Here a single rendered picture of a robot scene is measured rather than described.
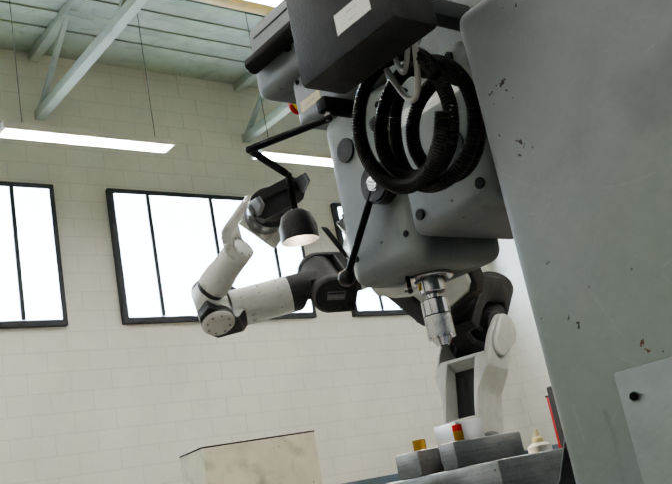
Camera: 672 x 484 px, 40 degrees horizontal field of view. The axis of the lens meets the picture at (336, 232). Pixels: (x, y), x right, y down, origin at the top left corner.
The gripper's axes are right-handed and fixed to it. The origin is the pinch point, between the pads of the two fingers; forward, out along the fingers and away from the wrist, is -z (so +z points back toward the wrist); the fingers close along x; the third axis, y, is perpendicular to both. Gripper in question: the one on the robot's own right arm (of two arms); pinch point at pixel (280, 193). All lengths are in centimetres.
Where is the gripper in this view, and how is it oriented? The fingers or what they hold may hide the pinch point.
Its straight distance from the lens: 182.7
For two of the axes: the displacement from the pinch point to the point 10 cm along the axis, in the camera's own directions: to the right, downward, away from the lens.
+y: 5.0, 8.6, -0.7
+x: 8.3, -4.5, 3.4
